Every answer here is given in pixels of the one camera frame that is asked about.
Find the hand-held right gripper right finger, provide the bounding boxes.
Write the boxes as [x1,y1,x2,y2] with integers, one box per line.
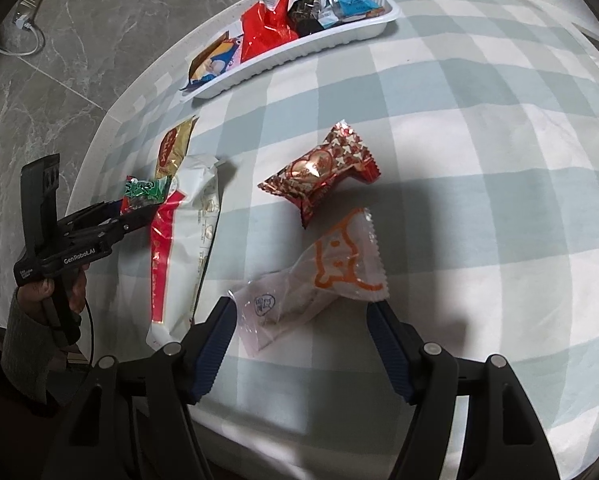
[367,301,550,480]

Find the long white red snack packet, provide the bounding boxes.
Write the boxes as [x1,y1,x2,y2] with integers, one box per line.
[147,155,225,348]

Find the green snack packet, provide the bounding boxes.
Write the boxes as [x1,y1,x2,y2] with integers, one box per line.
[120,176,176,211]

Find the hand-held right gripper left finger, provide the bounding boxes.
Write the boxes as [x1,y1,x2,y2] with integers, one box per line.
[50,297,238,480]

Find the blue yellow snack packet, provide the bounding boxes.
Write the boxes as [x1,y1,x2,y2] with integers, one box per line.
[180,31,245,92]

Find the person's left hand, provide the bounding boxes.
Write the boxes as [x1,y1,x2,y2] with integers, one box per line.
[18,270,88,328]

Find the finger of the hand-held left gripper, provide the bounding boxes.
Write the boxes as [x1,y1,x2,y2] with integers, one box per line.
[67,207,159,246]
[62,201,125,228]

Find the black cable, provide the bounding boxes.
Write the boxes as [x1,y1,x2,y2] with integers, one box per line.
[77,305,98,366]

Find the white plastic tray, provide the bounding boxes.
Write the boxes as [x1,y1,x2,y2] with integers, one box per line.
[180,0,400,100]

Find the black snack packet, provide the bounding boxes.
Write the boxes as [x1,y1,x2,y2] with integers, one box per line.
[286,0,337,38]

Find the white power cable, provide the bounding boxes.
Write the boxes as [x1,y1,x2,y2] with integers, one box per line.
[0,15,45,56]

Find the gold snack packet red label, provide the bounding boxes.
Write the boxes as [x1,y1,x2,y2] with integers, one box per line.
[154,116,199,181]

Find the checked tablecloth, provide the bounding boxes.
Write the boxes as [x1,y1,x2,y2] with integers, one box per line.
[64,0,599,461]

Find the white orange cat-print packet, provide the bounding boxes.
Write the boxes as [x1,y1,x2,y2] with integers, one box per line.
[230,206,391,358]

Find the red heart-print snack packet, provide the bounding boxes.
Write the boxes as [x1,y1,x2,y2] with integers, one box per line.
[258,120,381,230]

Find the plain red snack packet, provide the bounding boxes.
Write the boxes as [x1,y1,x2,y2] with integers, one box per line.
[240,0,300,63]

